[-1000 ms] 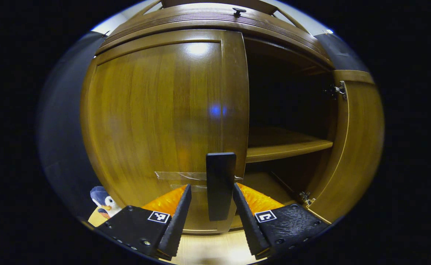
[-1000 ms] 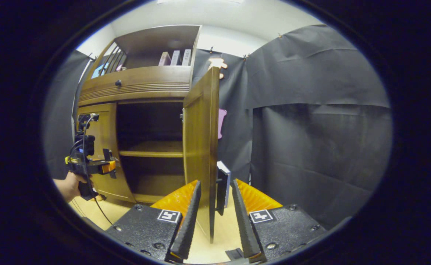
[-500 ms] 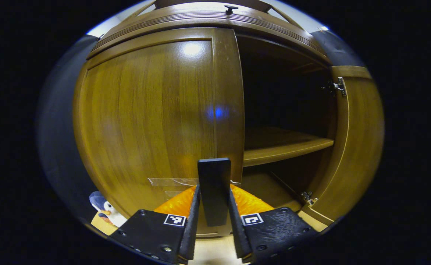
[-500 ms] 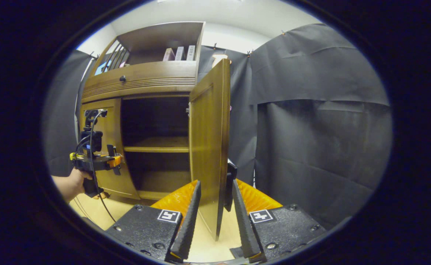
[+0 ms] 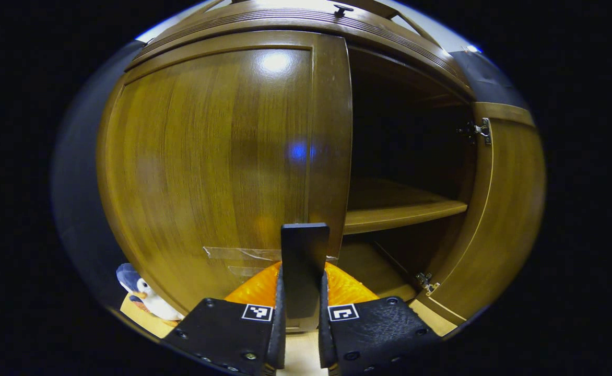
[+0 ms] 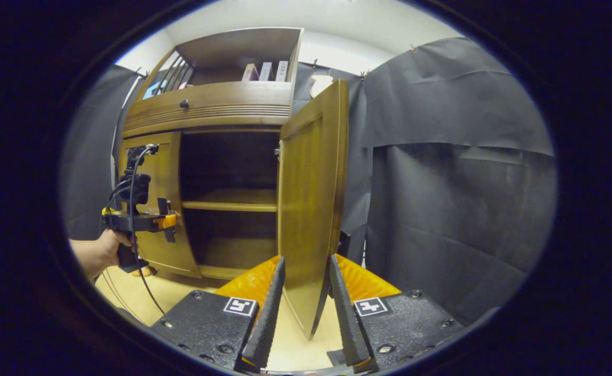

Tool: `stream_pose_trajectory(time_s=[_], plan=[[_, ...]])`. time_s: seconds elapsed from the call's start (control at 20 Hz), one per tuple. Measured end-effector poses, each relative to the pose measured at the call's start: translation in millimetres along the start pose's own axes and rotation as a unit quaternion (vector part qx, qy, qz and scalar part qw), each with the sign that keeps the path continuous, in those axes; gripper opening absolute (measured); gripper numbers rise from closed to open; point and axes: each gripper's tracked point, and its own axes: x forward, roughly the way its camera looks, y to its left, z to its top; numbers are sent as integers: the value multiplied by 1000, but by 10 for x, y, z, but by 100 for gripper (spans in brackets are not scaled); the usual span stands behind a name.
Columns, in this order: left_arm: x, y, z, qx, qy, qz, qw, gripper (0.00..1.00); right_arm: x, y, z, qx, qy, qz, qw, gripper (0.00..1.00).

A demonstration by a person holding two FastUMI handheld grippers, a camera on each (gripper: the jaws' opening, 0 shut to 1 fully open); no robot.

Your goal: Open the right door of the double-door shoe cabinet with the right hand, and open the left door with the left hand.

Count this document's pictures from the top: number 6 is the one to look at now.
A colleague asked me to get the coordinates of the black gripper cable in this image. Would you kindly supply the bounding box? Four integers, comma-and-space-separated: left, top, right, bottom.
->
100, 146, 167, 315

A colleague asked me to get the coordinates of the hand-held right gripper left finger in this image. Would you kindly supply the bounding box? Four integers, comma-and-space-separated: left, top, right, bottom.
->
149, 255, 287, 373

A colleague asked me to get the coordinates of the black backdrop cloth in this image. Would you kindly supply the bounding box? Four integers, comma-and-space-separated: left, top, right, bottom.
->
61, 37, 557, 327

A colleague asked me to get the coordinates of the wooden double-door shoe cabinet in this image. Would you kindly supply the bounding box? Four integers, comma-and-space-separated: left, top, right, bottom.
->
121, 27, 304, 283

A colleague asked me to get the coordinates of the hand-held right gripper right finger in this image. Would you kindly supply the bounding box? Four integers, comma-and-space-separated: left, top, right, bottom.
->
328, 254, 466, 373

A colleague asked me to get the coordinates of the wooden shoe cabinet door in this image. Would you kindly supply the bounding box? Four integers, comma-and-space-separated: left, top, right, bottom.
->
277, 78, 349, 341
118, 131, 202, 279

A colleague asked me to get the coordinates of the wooden cabinet shelf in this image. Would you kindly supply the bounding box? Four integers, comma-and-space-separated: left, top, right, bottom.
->
182, 188, 278, 213

